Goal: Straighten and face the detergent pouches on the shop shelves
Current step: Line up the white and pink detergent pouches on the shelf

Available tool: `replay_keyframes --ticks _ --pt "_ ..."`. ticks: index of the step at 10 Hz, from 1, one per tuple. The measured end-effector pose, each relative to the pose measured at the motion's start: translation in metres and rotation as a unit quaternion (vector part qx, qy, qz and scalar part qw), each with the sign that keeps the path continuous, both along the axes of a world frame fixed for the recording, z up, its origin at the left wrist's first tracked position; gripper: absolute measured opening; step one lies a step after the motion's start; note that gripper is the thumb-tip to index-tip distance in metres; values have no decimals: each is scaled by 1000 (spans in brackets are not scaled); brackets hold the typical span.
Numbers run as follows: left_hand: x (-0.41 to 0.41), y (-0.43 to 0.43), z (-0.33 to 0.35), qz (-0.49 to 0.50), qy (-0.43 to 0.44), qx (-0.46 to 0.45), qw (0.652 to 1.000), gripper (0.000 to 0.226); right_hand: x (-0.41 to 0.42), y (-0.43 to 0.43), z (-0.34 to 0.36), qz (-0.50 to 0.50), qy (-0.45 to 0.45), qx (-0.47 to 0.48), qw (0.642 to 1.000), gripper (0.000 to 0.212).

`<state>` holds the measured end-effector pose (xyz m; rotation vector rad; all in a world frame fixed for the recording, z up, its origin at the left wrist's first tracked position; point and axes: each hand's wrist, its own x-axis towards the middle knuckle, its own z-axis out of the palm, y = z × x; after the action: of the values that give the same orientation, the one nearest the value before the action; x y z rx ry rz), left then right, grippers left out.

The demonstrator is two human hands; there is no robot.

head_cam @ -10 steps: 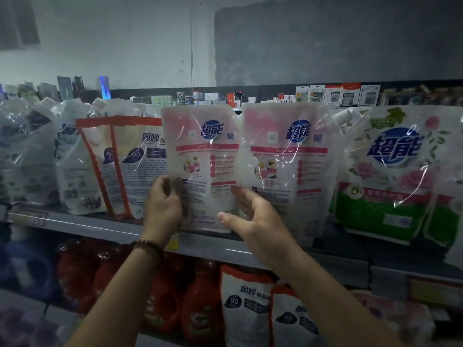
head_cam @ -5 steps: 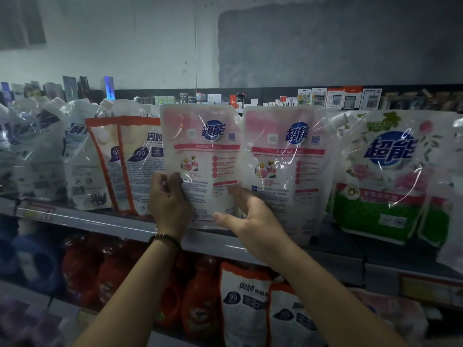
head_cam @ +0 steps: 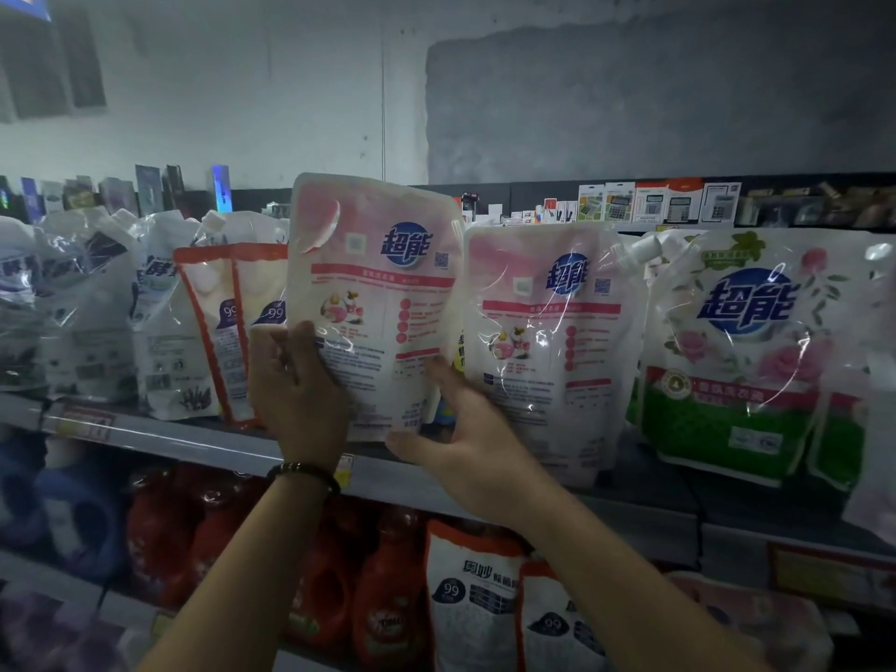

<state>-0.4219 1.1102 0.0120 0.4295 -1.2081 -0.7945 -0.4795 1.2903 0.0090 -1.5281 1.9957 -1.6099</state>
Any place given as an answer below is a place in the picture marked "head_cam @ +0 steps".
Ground grey metal shelf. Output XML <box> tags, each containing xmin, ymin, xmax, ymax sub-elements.
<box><xmin>0</xmin><ymin>391</ymin><xmax>896</xmax><ymax>672</ymax></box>

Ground row of boxed goods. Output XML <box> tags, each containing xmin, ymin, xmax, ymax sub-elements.
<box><xmin>0</xmin><ymin>161</ymin><xmax>238</xmax><ymax>219</ymax></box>

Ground dark background shelf unit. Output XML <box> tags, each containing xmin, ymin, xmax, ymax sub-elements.
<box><xmin>0</xmin><ymin>170</ymin><xmax>896</xmax><ymax>233</ymax></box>

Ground dark beaded bracelet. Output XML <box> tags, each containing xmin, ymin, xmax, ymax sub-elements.
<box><xmin>264</xmin><ymin>458</ymin><xmax>343</xmax><ymax>499</ymax></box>

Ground small pink white Chaoneng pouches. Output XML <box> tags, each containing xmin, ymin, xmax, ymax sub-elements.
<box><xmin>667</xmin><ymin>567</ymin><xmax>839</xmax><ymax>672</ymax></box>

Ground blue hanging sign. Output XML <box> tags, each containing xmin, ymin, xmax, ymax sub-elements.
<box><xmin>0</xmin><ymin>0</ymin><xmax>53</xmax><ymax>23</ymax></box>

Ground row of red detergent bottles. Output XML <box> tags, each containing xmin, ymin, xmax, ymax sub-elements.
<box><xmin>121</xmin><ymin>460</ymin><xmax>430</xmax><ymax>672</ymax></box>

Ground white lavender detergent pouches group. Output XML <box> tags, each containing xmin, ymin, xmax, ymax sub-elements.
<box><xmin>0</xmin><ymin>203</ymin><xmax>288</xmax><ymax>423</ymax></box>

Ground person's right hand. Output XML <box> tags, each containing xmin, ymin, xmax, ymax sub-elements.
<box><xmin>384</xmin><ymin>357</ymin><xmax>556</xmax><ymax>535</ymax></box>

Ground person's left forearm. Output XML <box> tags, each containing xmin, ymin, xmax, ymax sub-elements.
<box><xmin>140</xmin><ymin>475</ymin><xmax>339</xmax><ymax>672</ymax></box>

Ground person's left hand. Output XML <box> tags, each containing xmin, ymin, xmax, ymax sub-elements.
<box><xmin>246</xmin><ymin>321</ymin><xmax>353</xmax><ymax>479</ymax></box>

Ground person's right forearm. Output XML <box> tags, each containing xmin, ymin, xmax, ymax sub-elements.
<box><xmin>511</xmin><ymin>483</ymin><xmax>775</xmax><ymax>672</ymax></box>

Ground row of small toiletry boxes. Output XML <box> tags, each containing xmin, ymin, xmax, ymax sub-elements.
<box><xmin>446</xmin><ymin>177</ymin><xmax>745</xmax><ymax>227</ymax></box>

